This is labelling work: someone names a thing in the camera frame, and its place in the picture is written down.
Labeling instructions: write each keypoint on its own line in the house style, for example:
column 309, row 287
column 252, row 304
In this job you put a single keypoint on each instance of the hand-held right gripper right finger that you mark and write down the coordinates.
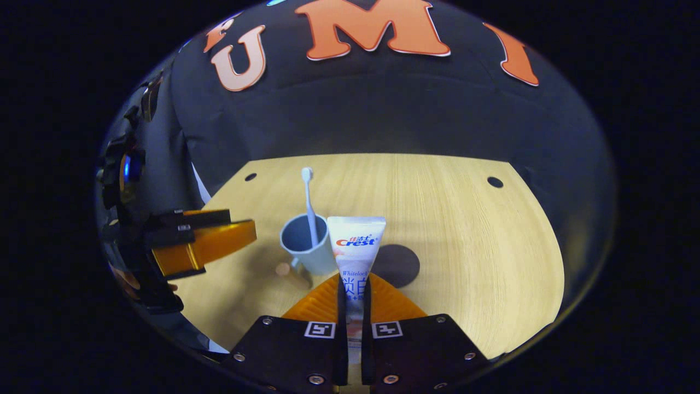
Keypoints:
column 421, row 350

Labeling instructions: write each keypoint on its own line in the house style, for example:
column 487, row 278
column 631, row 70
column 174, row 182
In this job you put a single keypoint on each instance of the white toothpaste tube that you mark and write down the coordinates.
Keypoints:
column 355, row 243

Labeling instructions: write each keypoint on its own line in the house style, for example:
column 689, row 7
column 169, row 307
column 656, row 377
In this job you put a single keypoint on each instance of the light blue toothbrush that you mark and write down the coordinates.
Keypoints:
column 309, row 202

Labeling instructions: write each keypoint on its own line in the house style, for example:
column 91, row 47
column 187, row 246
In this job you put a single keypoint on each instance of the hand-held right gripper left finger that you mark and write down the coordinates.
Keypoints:
column 295, row 350

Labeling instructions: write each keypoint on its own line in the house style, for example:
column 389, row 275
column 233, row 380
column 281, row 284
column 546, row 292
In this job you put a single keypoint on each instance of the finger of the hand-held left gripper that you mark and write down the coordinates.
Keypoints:
column 219, row 243
column 202, row 218

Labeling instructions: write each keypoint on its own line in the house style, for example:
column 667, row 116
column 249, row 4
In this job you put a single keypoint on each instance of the black backdrop cloth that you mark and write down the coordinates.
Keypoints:
column 383, row 109

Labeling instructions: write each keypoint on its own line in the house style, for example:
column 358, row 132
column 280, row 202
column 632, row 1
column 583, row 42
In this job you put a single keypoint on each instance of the dark round coaster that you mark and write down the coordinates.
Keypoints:
column 399, row 265

